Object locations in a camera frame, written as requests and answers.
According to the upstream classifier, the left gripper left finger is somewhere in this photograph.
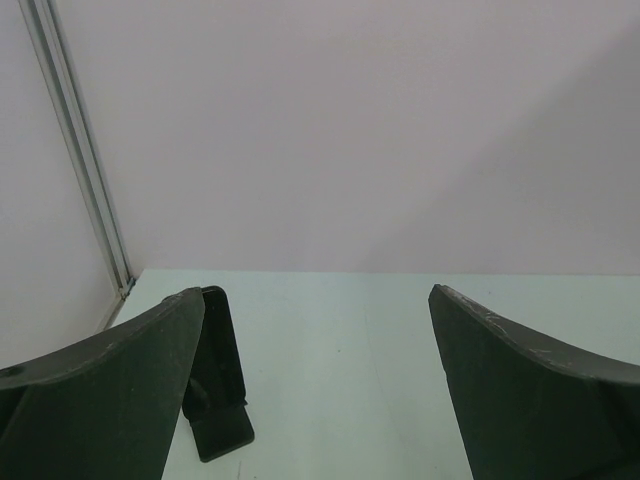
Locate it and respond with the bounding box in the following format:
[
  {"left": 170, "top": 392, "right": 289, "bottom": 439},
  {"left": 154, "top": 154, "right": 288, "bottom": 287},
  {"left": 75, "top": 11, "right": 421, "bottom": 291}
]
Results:
[{"left": 1, "top": 287, "right": 205, "bottom": 479}]

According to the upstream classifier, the left aluminium corner post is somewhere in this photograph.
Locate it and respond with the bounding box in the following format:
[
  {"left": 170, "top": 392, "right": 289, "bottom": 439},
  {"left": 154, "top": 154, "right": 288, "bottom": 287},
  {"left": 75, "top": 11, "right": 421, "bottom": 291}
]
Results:
[{"left": 17, "top": 0, "right": 136, "bottom": 301}]

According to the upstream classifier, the black folding phone stand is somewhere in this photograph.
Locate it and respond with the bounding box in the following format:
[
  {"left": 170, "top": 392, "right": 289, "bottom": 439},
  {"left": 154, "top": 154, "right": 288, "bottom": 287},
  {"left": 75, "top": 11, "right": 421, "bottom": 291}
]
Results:
[{"left": 182, "top": 377, "right": 255, "bottom": 463}]

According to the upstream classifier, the black phone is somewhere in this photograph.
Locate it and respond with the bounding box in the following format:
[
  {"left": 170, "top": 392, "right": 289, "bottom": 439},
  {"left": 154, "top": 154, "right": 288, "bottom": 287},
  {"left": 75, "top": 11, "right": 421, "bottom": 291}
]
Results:
[{"left": 185, "top": 286, "right": 246, "bottom": 412}]

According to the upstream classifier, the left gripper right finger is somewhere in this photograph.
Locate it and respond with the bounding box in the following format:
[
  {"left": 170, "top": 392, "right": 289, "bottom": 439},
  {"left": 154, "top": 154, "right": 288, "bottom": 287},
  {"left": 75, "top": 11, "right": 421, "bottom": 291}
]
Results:
[{"left": 428, "top": 284, "right": 639, "bottom": 479}]

